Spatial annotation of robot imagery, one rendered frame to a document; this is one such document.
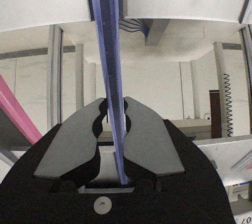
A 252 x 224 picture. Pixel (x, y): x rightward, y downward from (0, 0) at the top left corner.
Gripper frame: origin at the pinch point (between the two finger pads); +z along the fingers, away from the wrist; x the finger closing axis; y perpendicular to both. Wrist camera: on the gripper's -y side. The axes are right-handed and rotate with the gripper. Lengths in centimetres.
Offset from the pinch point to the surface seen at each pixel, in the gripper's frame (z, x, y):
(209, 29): 46, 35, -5
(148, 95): 159, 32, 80
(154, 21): 34.1, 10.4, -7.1
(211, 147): 4.2, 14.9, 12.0
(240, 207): 7, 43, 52
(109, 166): 5.4, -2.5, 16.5
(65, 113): 149, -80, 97
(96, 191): 6.0, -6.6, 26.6
